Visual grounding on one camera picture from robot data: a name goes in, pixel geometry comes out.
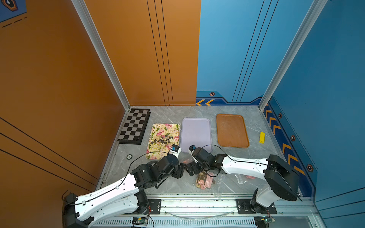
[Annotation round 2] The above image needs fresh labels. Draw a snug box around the ziploc bag of mixed cookies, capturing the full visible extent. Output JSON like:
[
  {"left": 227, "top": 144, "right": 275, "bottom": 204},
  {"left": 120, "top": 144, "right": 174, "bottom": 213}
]
[{"left": 195, "top": 171, "right": 222, "bottom": 199}]

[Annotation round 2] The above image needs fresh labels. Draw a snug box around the ziploc bag of beige cookies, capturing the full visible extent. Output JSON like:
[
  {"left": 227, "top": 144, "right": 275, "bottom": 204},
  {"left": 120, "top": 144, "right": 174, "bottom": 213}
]
[{"left": 183, "top": 158, "right": 195, "bottom": 164}]

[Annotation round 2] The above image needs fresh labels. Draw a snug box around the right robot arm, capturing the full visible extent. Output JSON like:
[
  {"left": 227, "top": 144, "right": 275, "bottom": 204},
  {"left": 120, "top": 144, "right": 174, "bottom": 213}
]
[{"left": 186, "top": 145, "right": 300, "bottom": 214}]

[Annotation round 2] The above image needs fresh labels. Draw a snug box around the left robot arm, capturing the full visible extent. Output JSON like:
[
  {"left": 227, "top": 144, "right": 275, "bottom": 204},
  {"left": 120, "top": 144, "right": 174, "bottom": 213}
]
[{"left": 62, "top": 154, "right": 186, "bottom": 228}]

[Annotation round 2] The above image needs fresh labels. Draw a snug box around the ziploc bag of pink cookies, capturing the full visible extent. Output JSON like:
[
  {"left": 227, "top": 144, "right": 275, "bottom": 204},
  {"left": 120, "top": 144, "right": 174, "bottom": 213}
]
[{"left": 234, "top": 174, "right": 256, "bottom": 185}]

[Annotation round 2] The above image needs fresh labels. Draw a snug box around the lavender plastic tray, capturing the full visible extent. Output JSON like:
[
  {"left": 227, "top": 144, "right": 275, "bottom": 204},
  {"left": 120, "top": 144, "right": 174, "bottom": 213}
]
[{"left": 180, "top": 118, "right": 212, "bottom": 153}]

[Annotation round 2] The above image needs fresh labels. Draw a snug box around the brown plastic tray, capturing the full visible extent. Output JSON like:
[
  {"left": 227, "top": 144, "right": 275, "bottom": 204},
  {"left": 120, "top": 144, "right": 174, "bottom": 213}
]
[{"left": 216, "top": 114, "right": 250, "bottom": 148}]

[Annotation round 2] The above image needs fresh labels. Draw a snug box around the floral pattern tray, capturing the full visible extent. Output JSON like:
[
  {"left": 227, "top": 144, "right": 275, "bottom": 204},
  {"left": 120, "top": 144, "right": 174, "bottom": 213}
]
[{"left": 145, "top": 123, "right": 181, "bottom": 160}]

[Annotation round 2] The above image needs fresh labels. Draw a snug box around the black white chessboard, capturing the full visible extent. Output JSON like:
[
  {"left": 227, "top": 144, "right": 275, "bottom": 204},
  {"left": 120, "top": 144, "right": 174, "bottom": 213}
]
[{"left": 118, "top": 108, "right": 151, "bottom": 145}]

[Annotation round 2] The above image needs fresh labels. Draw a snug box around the left green circuit board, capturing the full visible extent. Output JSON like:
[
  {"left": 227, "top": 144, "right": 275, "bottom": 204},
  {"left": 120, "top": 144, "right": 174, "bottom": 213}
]
[{"left": 131, "top": 217, "right": 149, "bottom": 227}]

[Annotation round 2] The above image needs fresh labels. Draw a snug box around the green circuit board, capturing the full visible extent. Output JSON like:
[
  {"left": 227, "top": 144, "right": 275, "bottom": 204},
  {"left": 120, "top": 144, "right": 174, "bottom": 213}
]
[
  {"left": 254, "top": 217, "right": 276, "bottom": 228},
  {"left": 131, "top": 217, "right": 149, "bottom": 227}
]

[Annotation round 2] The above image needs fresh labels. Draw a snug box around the yellow rectangular block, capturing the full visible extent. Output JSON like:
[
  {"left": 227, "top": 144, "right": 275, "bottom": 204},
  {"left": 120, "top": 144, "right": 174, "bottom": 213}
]
[{"left": 259, "top": 132, "right": 265, "bottom": 144}]

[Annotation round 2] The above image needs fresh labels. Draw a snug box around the right green circuit board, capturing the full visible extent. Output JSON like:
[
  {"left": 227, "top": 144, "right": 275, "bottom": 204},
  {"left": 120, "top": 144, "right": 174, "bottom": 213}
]
[{"left": 254, "top": 217, "right": 276, "bottom": 228}]

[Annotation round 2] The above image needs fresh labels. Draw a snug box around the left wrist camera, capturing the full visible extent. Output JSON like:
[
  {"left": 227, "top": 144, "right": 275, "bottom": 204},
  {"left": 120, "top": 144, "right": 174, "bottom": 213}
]
[{"left": 168, "top": 144, "right": 181, "bottom": 158}]

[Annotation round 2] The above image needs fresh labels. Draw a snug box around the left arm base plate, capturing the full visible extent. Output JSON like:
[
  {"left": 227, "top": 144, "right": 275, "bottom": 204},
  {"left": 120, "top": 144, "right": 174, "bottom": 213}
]
[{"left": 131, "top": 199, "right": 162, "bottom": 215}]

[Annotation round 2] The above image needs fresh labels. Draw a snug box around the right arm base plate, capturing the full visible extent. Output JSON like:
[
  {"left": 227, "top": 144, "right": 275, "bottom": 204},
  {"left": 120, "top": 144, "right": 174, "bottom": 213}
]
[{"left": 236, "top": 199, "right": 277, "bottom": 215}]

